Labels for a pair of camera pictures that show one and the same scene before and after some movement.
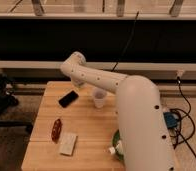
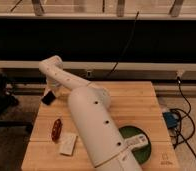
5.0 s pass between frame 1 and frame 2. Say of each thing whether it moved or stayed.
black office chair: stayed
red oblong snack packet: stayed
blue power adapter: stayed
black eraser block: moved
